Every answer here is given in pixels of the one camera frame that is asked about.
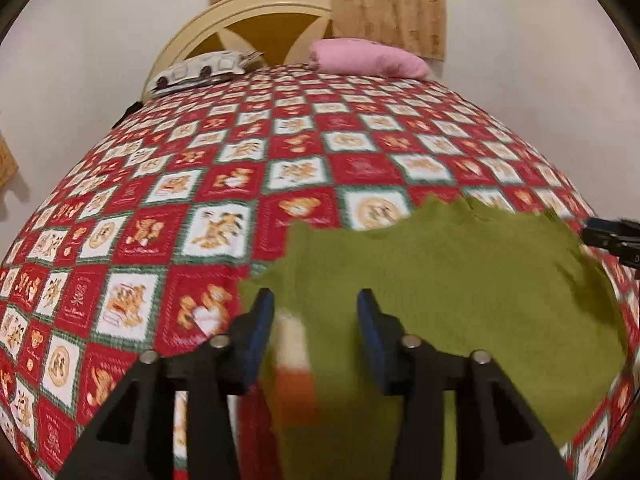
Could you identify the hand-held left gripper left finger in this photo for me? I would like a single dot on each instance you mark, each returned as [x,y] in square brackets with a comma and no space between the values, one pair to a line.
[257,335]

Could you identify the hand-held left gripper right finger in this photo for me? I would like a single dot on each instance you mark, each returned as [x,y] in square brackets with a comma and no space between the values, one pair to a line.
[372,340]

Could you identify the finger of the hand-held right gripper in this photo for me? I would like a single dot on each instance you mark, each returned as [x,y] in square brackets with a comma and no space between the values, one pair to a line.
[607,237]

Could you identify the green orange striped knit sweater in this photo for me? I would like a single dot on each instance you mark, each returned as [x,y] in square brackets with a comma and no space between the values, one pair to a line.
[450,285]

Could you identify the red printed bed blanket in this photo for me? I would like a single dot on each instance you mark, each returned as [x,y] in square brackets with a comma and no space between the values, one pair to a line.
[200,170]

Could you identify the dark cloth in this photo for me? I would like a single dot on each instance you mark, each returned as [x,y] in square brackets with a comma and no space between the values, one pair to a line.
[127,114]

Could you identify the white car print pillow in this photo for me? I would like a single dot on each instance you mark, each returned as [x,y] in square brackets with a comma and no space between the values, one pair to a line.
[200,67]

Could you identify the pink pillow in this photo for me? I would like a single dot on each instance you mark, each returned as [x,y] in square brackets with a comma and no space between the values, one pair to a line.
[360,57]

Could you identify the cream and brown bed headboard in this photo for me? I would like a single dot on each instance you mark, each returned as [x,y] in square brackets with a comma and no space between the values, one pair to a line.
[280,35]

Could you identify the beige floral side window curtain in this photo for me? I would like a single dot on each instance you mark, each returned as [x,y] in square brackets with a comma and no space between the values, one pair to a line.
[7,160]

